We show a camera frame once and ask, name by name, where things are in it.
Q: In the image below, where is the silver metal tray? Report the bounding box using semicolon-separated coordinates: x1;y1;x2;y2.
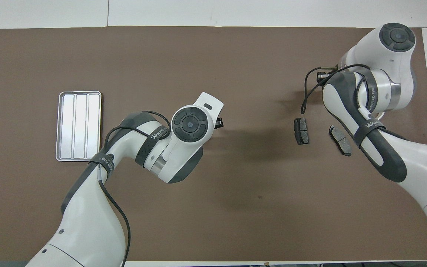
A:
56;90;102;162

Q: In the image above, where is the dark rectangular brake pad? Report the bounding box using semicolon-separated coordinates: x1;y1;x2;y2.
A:
294;118;310;145

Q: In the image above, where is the dark curved brake pad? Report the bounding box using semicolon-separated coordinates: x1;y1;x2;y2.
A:
328;125;352;157

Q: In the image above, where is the brown table mat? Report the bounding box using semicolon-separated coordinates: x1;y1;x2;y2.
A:
0;26;427;262

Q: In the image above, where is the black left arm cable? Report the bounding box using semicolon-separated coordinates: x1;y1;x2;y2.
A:
99;111;171;267

